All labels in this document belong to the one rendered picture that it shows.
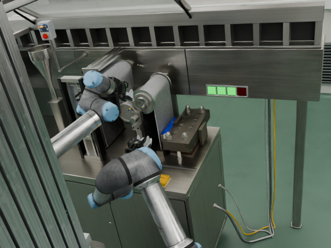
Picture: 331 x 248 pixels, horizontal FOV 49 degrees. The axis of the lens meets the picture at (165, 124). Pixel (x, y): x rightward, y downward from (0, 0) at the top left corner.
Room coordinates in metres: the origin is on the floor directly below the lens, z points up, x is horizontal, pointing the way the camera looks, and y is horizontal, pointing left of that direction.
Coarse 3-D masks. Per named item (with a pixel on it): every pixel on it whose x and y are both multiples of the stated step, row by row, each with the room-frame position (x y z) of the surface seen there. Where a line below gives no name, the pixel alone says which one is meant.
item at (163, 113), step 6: (168, 96) 2.00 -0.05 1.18; (162, 102) 1.91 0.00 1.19; (168, 102) 1.99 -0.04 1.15; (156, 108) 1.84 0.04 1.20; (162, 108) 1.90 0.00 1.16; (168, 108) 1.98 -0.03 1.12; (156, 114) 1.83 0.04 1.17; (162, 114) 1.89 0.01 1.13; (168, 114) 1.97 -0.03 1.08; (156, 120) 1.82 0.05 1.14; (162, 120) 1.88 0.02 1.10; (168, 120) 1.95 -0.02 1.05; (162, 126) 1.87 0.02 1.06
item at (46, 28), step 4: (48, 20) 2.14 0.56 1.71; (40, 24) 2.11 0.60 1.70; (44, 24) 2.10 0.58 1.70; (48, 24) 2.09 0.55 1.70; (52, 24) 2.13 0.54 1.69; (40, 28) 2.11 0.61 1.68; (44, 28) 2.10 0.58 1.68; (48, 28) 2.09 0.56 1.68; (52, 28) 2.12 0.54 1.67; (40, 32) 2.11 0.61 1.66; (44, 32) 2.10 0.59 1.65; (48, 32) 2.09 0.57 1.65; (52, 32) 2.11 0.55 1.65; (44, 36) 2.09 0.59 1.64; (48, 36) 2.10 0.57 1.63; (52, 36) 2.10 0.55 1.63; (56, 36) 2.13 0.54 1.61
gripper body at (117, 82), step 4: (116, 80) 1.59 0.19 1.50; (120, 80) 1.62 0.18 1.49; (116, 84) 1.59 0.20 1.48; (120, 84) 1.61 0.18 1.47; (124, 84) 1.62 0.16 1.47; (128, 84) 1.65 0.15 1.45; (116, 88) 1.55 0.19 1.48; (120, 88) 1.60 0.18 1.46; (124, 88) 1.63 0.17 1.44; (120, 92) 1.59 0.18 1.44; (124, 92) 1.62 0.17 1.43; (120, 96) 1.58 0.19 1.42
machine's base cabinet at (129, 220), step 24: (216, 144) 1.93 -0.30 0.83; (216, 168) 1.90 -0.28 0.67; (72, 192) 1.82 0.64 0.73; (192, 192) 1.51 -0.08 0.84; (216, 192) 1.86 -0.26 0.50; (96, 216) 1.76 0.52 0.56; (120, 216) 1.67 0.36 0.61; (144, 216) 1.60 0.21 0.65; (192, 216) 1.47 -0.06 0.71; (216, 216) 1.82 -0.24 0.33; (96, 240) 1.79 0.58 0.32; (120, 240) 1.70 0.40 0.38; (144, 240) 1.61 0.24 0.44; (216, 240) 1.78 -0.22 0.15
